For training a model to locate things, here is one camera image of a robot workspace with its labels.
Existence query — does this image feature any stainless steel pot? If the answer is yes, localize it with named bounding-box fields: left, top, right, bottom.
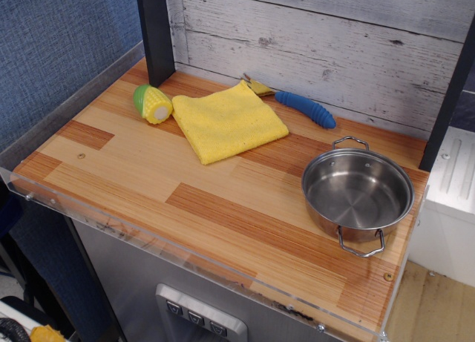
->
left=301, top=137, right=416, bottom=258

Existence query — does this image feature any black mesh sleeve cable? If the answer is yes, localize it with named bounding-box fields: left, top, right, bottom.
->
left=0, top=318, right=30, bottom=342

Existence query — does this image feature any yellow toy on floor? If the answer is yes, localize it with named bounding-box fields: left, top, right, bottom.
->
left=30, top=325, right=66, bottom=342

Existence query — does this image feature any yellow towel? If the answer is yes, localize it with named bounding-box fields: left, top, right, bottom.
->
left=172, top=81, right=289, bottom=165

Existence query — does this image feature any silver dispenser button panel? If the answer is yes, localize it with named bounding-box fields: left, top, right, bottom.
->
left=155, top=283, right=248, bottom=341

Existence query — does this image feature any clear acrylic table guard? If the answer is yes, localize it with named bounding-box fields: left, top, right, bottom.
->
left=1, top=171, right=384, bottom=341

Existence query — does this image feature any black vertical post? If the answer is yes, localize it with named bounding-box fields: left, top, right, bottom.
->
left=419, top=18, right=474, bottom=172
left=137, top=0, right=175, bottom=87

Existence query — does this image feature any black vertical post right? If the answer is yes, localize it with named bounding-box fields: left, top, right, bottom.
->
left=419, top=18, right=474, bottom=172

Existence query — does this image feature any black vertical post left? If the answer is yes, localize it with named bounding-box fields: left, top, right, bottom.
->
left=137, top=0, right=175, bottom=87

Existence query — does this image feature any blue handled metal fork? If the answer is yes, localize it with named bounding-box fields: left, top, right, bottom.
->
left=241, top=74, right=336, bottom=129

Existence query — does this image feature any toy corn cob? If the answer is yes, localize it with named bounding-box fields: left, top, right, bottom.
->
left=133, top=85, right=173, bottom=125

